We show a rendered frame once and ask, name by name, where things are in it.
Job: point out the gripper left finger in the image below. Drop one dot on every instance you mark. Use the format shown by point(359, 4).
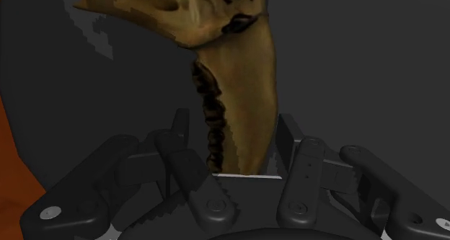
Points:
point(182, 172)

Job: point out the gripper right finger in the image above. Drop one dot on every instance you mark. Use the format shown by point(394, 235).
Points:
point(306, 183)

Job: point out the tan figure with dark markings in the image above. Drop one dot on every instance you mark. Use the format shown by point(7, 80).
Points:
point(239, 84)

